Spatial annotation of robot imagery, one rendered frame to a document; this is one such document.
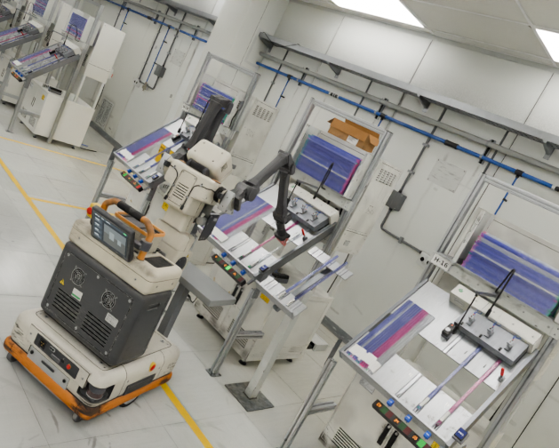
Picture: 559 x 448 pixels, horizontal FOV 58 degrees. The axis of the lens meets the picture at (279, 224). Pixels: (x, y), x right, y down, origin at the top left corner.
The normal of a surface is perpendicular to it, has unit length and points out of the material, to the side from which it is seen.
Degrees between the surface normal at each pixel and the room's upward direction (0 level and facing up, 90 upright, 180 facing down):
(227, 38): 90
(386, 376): 45
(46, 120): 90
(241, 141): 90
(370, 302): 90
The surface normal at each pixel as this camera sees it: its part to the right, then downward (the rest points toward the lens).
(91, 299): -0.39, 0.00
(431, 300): -0.14, -0.74
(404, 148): -0.65, -0.16
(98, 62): 0.62, 0.45
